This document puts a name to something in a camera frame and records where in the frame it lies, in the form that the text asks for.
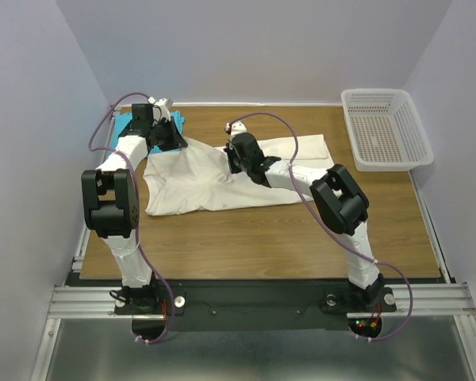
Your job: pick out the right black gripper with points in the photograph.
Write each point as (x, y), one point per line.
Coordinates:
(231, 150)

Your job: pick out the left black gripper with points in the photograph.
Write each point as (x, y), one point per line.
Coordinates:
(175, 139)

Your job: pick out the white t-shirt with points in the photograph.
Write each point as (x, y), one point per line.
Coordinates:
(198, 178)

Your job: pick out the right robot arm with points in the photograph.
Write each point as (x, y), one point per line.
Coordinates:
(341, 206)

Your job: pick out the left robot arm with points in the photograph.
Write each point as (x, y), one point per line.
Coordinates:
(111, 201)

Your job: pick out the folded blue t-shirt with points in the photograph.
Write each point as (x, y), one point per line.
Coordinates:
(122, 120)

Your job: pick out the white plastic basket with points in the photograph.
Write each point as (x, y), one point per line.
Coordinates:
(385, 130)

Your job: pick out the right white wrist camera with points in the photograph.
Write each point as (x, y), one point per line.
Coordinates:
(235, 128)

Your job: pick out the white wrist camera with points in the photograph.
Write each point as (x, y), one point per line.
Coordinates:
(161, 108)
(235, 128)

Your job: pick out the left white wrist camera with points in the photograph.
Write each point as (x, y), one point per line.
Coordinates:
(161, 108)

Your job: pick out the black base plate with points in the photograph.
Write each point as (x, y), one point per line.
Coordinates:
(247, 305)

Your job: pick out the aluminium frame rail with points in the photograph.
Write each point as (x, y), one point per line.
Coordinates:
(428, 337)

